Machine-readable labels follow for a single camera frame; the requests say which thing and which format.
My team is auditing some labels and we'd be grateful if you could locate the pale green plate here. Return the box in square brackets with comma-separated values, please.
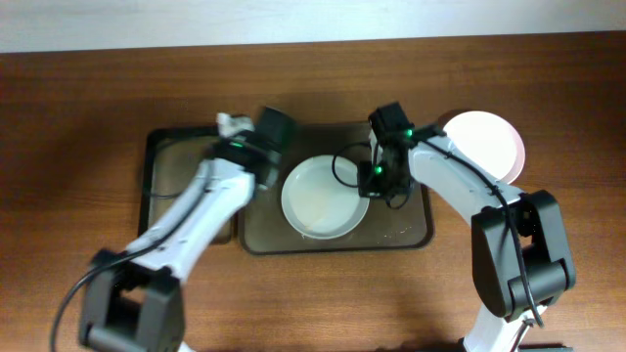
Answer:
[281, 154, 370, 241]

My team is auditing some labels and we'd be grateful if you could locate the pink plate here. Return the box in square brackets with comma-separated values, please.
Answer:
[444, 110, 526, 184]

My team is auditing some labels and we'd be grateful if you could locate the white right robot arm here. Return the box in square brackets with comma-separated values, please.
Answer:
[359, 126, 576, 351]

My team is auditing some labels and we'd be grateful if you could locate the large brown serving tray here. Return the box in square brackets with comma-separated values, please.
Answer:
[234, 123, 434, 255]

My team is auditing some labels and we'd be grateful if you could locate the small black water tray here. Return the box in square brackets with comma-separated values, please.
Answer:
[138, 126, 219, 235]

